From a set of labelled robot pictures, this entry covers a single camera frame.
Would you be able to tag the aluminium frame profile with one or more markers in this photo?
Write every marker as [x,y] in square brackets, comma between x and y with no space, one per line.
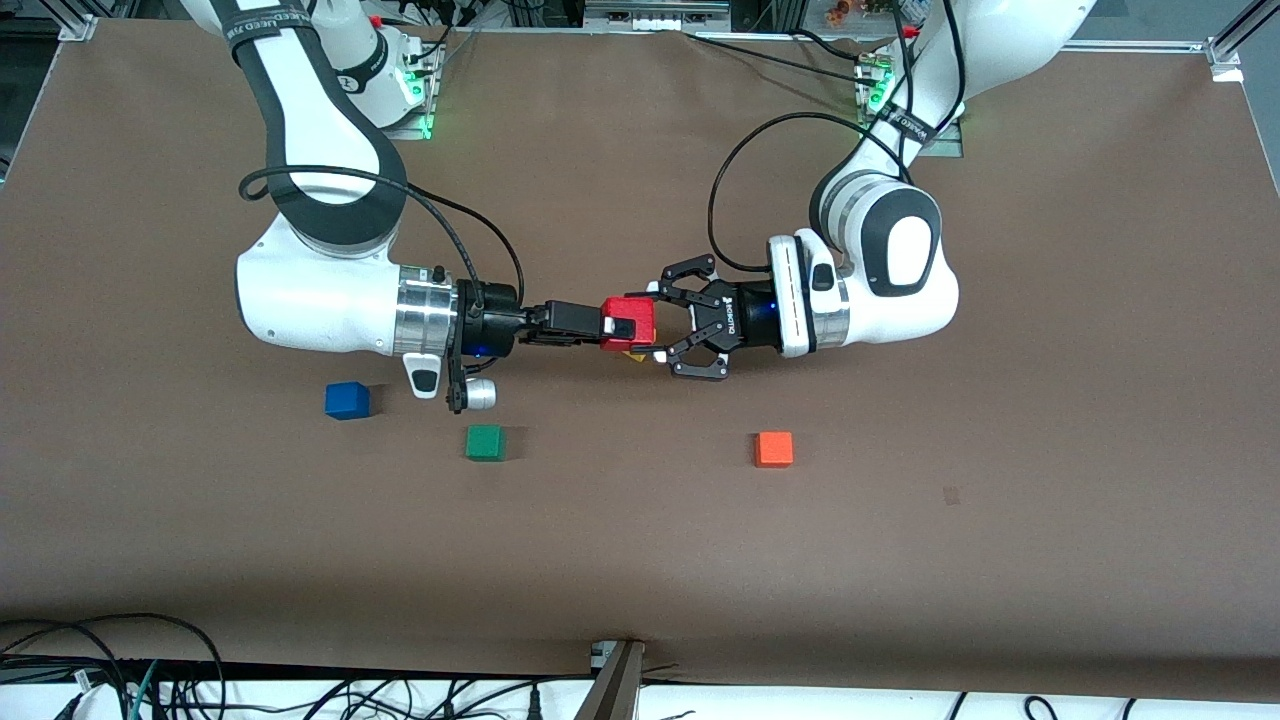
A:
[78,20]
[1225,55]

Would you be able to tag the brown paper table cover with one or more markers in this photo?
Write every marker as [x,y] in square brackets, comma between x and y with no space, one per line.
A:
[640,560]

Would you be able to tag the orange wooden cube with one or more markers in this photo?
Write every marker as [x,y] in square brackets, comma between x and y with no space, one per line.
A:
[774,449]

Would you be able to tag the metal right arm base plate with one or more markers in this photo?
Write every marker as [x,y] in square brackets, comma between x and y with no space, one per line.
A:
[425,110]

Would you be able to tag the yellow wooden cube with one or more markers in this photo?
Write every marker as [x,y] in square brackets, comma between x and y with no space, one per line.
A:
[635,356]

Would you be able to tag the aluminium camera mount post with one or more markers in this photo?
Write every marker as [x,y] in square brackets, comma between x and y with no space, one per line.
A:
[615,690]

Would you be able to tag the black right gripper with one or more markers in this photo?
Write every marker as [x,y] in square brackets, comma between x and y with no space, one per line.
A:
[492,325]

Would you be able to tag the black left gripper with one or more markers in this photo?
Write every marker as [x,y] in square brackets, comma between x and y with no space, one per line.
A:
[738,323]

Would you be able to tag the blue wooden cube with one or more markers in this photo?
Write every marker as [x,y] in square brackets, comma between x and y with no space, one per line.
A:
[346,400]

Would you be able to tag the grey network switch box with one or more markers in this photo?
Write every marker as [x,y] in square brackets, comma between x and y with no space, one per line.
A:
[655,15]

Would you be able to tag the red wooden cube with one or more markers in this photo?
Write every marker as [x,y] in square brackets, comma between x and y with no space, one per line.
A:
[645,325]

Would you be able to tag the green wooden cube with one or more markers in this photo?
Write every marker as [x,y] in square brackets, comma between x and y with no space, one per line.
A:
[485,442]

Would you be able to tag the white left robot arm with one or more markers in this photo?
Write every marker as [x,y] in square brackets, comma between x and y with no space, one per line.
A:
[910,310]

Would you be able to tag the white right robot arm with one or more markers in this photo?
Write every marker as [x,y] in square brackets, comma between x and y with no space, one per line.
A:
[320,300]

